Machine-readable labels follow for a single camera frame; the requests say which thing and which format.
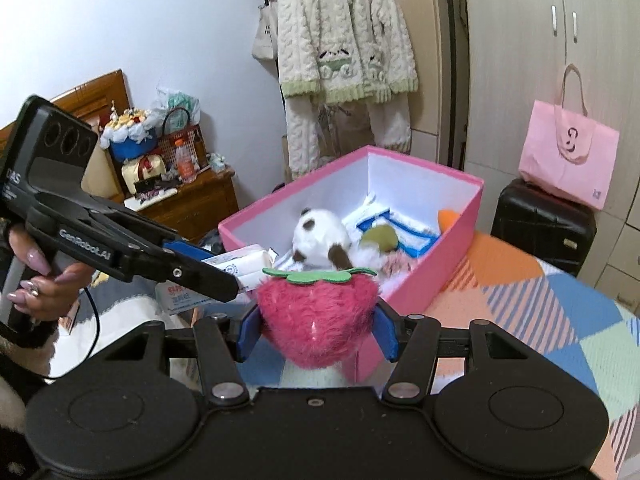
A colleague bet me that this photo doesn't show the white plush toy brown patches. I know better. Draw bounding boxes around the white plush toy brown patches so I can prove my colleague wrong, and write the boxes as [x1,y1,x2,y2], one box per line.
[291,208,353,268]

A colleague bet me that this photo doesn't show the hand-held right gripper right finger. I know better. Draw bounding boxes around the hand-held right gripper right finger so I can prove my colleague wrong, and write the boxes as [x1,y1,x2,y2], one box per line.
[372,300,548,406]

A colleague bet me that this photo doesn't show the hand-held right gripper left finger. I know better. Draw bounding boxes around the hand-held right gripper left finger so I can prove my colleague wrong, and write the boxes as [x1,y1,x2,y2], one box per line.
[92,305,263,407]

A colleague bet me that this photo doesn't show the blue packet white label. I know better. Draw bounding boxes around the blue packet white label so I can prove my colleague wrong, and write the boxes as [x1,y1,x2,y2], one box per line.
[357,210,441,256]

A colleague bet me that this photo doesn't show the pink cardboard box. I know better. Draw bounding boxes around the pink cardboard box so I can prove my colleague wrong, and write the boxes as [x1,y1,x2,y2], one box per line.
[218,145,485,383]

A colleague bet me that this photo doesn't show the cream bag red trim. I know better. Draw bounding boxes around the cream bag red trim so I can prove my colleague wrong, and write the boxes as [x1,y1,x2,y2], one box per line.
[121,155,168,196]

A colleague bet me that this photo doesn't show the white green plastic bag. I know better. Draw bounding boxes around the white green plastic bag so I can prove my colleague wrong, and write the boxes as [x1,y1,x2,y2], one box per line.
[152,85,202,126]

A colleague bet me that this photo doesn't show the white tissue packet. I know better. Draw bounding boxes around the white tissue packet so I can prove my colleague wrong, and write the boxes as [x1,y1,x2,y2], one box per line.
[202,244,276,293]

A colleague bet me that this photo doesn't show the dark wire basket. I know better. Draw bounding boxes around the dark wire basket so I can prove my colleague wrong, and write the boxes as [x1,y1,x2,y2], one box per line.
[160,107,208,171]

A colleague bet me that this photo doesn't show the beige wooden cabinet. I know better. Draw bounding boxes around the beige wooden cabinet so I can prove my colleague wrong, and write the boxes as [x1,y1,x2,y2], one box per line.
[390,0,451,166]

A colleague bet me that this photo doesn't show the pink strawberry plush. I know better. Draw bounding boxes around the pink strawberry plush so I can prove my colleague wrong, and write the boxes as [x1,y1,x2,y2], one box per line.
[256,266,381,371]

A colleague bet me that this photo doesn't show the pink tote bag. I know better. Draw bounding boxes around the pink tote bag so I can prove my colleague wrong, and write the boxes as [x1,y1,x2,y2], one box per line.
[518,63,621,210]

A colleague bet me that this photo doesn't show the white packet red print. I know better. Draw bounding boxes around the white packet red print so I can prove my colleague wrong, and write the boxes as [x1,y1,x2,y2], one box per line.
[154,280,213,317]

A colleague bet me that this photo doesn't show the black clothes rack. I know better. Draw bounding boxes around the black clothes rack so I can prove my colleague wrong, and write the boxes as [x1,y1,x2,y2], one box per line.
[257,0,468,168]

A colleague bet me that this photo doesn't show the black suitcase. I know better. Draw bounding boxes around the black suitcase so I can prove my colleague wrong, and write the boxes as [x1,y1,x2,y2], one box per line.
[491,177,598,278]

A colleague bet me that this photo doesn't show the cream fluffy robe green trim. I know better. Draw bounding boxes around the cream fluffy robe green trim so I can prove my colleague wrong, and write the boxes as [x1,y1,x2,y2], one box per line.
[276,0,419,178]

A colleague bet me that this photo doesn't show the grey wooden wardrobe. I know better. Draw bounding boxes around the grey wooden wardrobe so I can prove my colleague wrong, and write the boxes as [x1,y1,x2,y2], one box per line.
[460,0,640,301]

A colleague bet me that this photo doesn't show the orange drink bottle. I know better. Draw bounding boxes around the orange drink bottle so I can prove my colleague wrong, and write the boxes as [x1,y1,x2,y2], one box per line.
[174,140,198,183]

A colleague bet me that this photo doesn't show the pink floral cloth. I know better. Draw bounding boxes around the pink floral cloth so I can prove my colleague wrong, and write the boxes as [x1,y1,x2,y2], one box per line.
[382,252,416,276]

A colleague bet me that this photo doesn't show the cream canvas tote bag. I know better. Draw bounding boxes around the cream canvas tote bag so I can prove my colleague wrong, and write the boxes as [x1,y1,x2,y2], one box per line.
[251,2,278,61]

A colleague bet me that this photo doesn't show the wooden headboard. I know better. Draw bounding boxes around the wooden headboard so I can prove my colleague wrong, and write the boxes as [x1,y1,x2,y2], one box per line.
[0,69,133,196]

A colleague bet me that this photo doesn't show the patchwork blanket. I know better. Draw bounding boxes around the patchwork blanket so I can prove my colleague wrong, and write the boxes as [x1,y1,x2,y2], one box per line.
[345,232,640,480]

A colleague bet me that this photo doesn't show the green egg-shaped sponge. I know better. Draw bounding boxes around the green egg-shaped sponge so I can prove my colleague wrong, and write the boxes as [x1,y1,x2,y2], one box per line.
[361,225,399,253]

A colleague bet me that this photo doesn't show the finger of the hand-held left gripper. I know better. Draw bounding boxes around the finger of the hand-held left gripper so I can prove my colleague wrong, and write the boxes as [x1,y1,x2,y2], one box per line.
[160,242,241,303]
[160,232,221,266]

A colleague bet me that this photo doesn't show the wooden nightstand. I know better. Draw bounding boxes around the wooden nightstand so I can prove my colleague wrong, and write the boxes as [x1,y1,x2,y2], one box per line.
[122,165,241,243]

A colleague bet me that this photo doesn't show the person's left hand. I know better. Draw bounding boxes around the person's left hand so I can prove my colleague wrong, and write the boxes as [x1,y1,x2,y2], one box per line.
[7,222,96,322]

